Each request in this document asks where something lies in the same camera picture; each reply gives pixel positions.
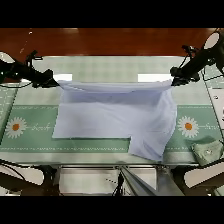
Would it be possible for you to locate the pale green garment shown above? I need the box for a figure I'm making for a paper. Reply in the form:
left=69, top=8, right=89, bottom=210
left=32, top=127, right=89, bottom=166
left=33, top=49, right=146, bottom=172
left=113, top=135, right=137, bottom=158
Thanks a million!
left=191, top=138, right=224, bottom=167

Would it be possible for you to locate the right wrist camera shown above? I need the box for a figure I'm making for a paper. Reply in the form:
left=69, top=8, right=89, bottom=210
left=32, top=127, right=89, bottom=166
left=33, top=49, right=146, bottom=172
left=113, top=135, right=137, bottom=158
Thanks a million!
left=181, top=44, right=198, bottom=63

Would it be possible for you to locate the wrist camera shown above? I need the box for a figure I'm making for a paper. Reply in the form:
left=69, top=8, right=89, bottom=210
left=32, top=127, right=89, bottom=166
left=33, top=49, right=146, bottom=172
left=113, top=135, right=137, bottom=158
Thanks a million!
left=181, top=44, right=198, bottom=63
left=25, top=49, right=44, bottom=68

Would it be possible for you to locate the silver frame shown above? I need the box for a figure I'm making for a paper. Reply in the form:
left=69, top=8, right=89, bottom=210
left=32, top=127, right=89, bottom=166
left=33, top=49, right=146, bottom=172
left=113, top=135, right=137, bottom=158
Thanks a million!
left=0, top=161, right=224, bottom=197

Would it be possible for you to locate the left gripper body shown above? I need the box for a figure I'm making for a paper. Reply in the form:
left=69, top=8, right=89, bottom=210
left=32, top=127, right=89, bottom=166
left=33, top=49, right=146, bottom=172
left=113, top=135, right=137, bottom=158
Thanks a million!
left=31, top=68, right=61, bottom=89

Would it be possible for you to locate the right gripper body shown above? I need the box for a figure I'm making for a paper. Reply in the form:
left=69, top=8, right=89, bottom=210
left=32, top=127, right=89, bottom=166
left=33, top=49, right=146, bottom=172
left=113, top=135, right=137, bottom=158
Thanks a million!
left=169, top=65, right=201, bottom=87

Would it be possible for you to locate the light blue shirt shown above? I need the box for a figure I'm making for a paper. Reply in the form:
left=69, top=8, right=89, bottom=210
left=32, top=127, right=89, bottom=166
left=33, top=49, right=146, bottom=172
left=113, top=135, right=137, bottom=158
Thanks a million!
left=51, top=78, right=179, bottom=163

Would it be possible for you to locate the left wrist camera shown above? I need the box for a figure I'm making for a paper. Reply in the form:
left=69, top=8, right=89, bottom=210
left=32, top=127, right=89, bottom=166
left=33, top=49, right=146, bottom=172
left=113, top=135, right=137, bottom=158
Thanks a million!
left=25, top=49, right=44, bottom=68

